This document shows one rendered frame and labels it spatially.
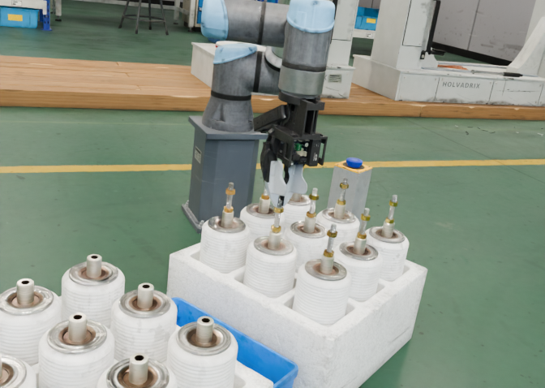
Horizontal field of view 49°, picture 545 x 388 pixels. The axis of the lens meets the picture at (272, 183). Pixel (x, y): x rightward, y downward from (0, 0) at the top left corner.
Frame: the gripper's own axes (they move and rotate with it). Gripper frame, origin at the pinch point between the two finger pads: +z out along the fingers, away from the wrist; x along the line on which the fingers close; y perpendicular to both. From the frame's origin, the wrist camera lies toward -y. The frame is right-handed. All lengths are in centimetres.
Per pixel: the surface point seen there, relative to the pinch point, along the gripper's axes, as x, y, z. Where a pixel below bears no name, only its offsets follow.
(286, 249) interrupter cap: 1.4, 3.0, 9.3
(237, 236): -4.4, -5.8, 10.0
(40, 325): -43.2, 10.8, 11.1
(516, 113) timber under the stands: 289, -166, 30
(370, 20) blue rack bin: 369, -430, -1
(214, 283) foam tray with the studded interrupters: -9.8, -2.8, 17.8
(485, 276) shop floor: 80, -9, 35
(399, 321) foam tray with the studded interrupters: 26.9, 10.7, 25.7
